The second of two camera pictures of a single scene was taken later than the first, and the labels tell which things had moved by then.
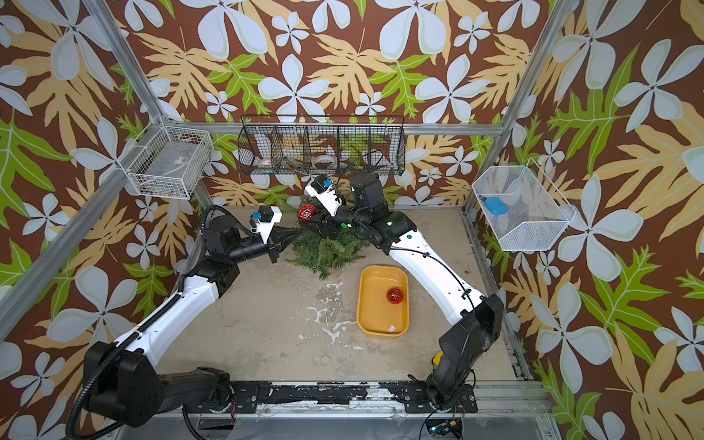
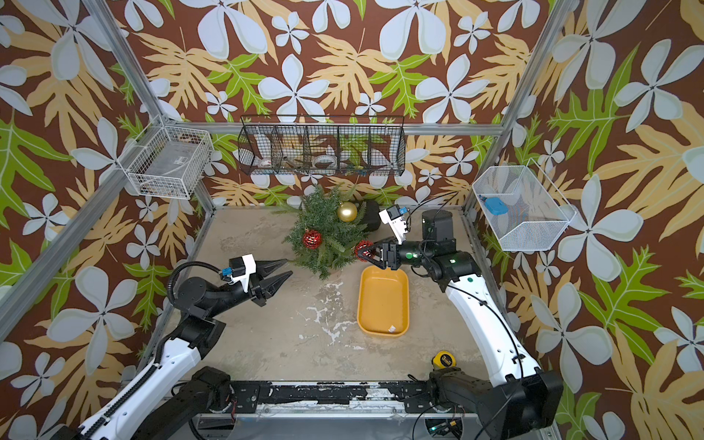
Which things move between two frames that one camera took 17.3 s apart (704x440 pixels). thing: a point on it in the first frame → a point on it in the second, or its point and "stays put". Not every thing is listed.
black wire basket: x=335 y=145 stays put
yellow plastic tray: x=383 y=301 stays put
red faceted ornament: x=394 y=295 → x=362 y=245
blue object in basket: x=495 y=205 stays put
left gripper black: x=279 y=237 → x=262 y=269
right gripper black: x=326 y=223 → x=394 y=254
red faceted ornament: x=306 y=211 → x=312 y=238
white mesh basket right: x=537 y=213 stays put
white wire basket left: x=169 y=162 stays put
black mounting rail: x=383 y=395 stays put
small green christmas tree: x=324 y=255 stays put
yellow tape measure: x=437 y=357 stays put
